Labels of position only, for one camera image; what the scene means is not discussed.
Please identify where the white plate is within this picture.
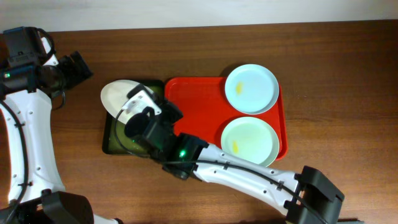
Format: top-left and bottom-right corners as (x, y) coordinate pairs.
(101, 80), (139, 124)

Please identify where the light green plate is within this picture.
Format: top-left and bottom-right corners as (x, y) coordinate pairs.
(221, 116), (280, 167)

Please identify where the light blue plate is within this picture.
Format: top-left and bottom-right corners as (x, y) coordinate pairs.
(224, 64), (280, 115)

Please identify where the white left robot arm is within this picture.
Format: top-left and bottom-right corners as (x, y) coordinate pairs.
(1, 51), (121, 223)

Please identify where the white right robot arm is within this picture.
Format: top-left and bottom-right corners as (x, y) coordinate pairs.
(121, 100), (345, 223)

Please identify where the black tray with green liquid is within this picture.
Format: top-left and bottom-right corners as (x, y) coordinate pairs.
(102, 80), (164, 154)

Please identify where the red plastic tray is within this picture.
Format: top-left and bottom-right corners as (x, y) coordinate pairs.
(164, 77), (289, 161)

